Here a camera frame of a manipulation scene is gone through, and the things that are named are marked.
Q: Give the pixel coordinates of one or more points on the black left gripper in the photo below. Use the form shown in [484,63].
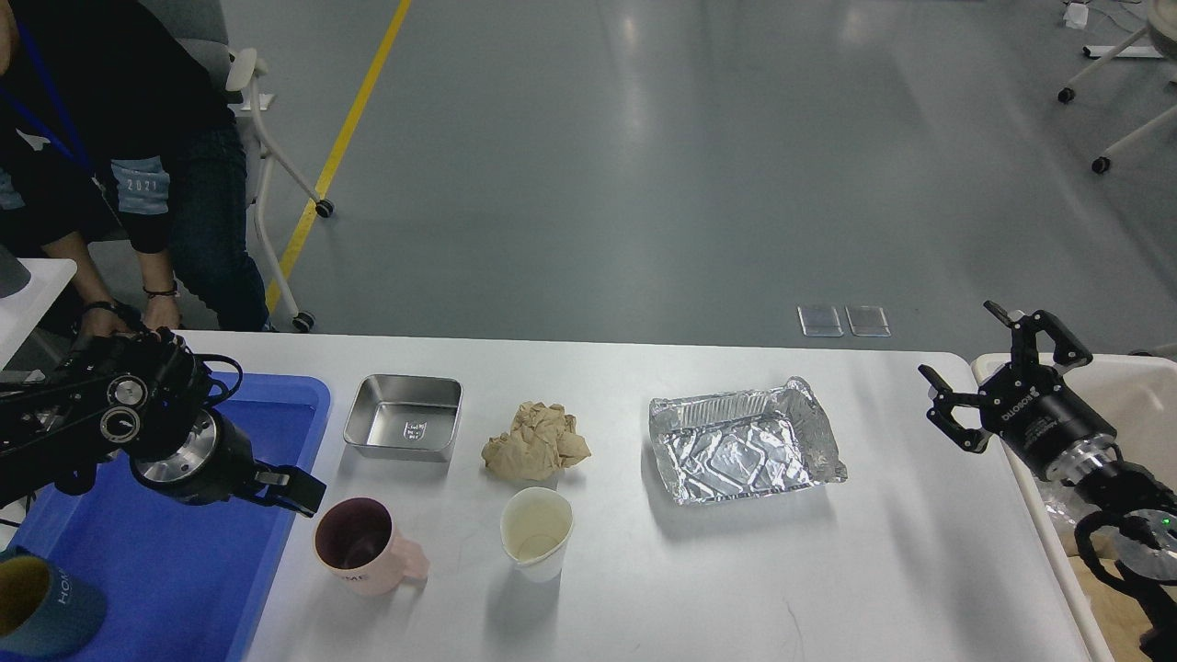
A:
[216,462]

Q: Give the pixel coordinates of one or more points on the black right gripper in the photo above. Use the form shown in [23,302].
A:
[1039,414]

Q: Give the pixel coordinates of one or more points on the pink mug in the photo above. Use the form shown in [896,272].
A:
[360,543]

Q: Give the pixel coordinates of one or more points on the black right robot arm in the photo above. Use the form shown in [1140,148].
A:
[1127,541]

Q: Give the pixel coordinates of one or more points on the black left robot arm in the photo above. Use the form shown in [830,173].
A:
[153,399]

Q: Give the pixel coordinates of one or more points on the person's left hand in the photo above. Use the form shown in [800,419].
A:
[162,312]

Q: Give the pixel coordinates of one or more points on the person's right hand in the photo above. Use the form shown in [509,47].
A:
[102,319]

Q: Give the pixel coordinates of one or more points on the crumpled clear plastic in bin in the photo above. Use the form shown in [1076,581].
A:
[1064,507]

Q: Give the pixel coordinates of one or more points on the blue plastic tray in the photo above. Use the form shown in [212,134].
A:
[182,583]

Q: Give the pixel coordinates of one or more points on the square stainless steel tray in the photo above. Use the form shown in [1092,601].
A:
[404,417]

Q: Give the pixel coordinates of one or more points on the clear floor plate right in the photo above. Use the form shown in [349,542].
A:
[868,321]

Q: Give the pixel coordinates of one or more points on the clear floor plate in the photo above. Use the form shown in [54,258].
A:
[868,321]
[820,320]

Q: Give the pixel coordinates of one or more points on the clear floor plate left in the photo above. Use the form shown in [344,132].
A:
[820,320]

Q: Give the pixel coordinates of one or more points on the white paper cup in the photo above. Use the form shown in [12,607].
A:
[535,527]

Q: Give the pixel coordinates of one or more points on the crumpled brown paper ball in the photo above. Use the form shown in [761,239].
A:
[542,439]

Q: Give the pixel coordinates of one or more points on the teal mug yellow inside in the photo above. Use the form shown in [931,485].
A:
[46,612]

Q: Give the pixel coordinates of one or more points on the aluminium foil tray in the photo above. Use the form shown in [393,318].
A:
[751,444]

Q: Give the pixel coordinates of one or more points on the small white side table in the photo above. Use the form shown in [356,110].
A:
[30,286]

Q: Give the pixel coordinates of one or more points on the seated person in black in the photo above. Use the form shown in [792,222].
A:
[107,120]

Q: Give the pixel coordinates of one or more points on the white rolling chair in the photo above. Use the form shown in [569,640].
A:
[199,27]

